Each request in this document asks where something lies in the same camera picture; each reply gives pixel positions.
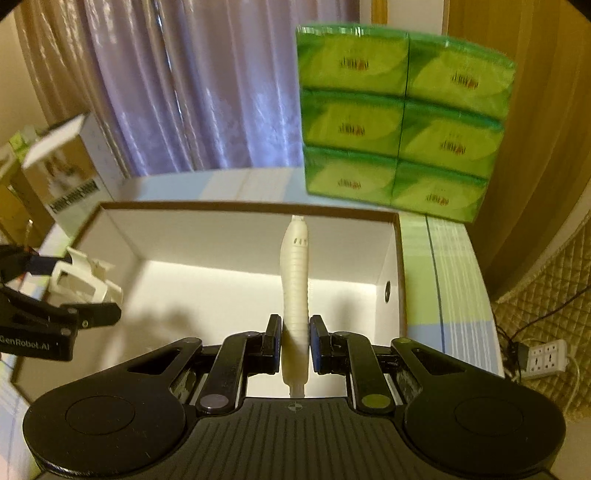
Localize white electric toothbrush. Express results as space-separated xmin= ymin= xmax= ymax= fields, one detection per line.
xmin=280 ymin=215 xmax=310 ymax=398

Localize brown cardboard boxes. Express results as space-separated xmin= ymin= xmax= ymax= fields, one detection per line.
xmin=0 ymin=126 xmax=54 ymax=247

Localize brown cardboard storage box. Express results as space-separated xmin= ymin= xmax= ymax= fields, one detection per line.
xmin=11 ymin=202 xmax=407 ymax=401

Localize white product box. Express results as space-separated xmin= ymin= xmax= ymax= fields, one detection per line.
xmin=22 ymin=113 xmax=125 ymax=236

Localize plaid tablecloth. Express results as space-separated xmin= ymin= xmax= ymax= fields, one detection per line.
xmin=1 ymin=168 xmax=501 ymax=479

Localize white power strip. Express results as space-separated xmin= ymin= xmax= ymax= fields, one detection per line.
xmin=521 ymin=339 xmax=569 ymax=380

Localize quilted tan chair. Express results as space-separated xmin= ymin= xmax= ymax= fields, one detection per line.
xmin=492 ymin=218 xmax=590 ymax=422

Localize purple curtain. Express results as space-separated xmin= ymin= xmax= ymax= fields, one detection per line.
xmin=15 ymin=1 xmax=360 ymax=176

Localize green tissue pack stack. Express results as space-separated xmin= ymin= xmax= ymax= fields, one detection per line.
xmin=295 ymin=24 xmax=516 ymax=223

